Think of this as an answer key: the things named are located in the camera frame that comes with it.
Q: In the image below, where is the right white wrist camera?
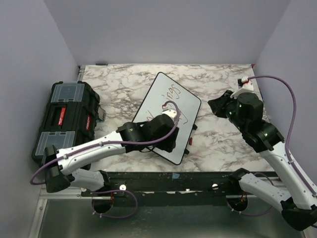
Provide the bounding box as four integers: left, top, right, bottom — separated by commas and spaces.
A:
230, 76, 254, 99

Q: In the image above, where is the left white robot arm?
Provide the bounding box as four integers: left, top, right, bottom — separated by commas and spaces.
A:
42, 114, 179, 196

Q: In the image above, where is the black mounting rail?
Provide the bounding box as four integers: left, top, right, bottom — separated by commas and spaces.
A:
81, 170, 258, 208

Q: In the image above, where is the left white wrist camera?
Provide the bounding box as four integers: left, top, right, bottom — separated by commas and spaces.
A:
161, 109, 179, 123

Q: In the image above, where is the black framed whiteboard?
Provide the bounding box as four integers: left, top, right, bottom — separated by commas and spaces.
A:
133, 72, 201, 165

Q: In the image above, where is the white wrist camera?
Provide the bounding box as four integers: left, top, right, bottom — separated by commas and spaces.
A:
161, 109, 179, 123
230, 76, 254, 99

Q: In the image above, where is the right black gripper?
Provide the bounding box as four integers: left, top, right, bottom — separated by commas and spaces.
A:
209, 89, 247, 132

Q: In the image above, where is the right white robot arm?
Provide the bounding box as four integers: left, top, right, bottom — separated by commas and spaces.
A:
208, 90, 317, 231

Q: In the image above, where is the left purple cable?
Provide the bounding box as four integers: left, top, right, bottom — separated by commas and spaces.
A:
29, 101, 180, 219

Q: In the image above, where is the black plastic toolbox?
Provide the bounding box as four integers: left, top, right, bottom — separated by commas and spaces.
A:
31, 81, 106, 166

